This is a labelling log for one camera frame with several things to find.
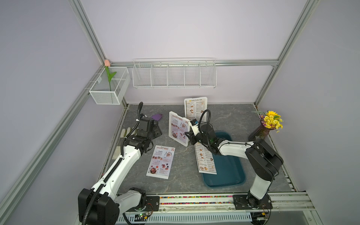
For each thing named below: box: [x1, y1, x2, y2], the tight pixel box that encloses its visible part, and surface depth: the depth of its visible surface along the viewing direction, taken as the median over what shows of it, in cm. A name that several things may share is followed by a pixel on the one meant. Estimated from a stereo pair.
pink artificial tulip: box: [104, 59, 117, 92], surface depth 92 cm
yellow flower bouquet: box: [251, 110, 284, 133], surface depth 80 cm
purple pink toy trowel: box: [151, 113, 163, 121], surface depth 115 cm
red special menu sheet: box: [145, 144, 176, 180], surface depth 91 cm
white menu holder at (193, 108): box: [184, 96, 208, 123], surface depth 101 cm
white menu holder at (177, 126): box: [168, 111, 191, 147], surface depth 91 cm
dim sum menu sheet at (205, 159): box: [194, 142, 218, 175], surface depth 86 cm
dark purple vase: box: [248, 119, 277, 142], surface depth 90 cm
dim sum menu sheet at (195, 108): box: [186, 98, 206, 122], surface depth 101 cm
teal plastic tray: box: [202, 130, 247, 189], surface depth 83 cm
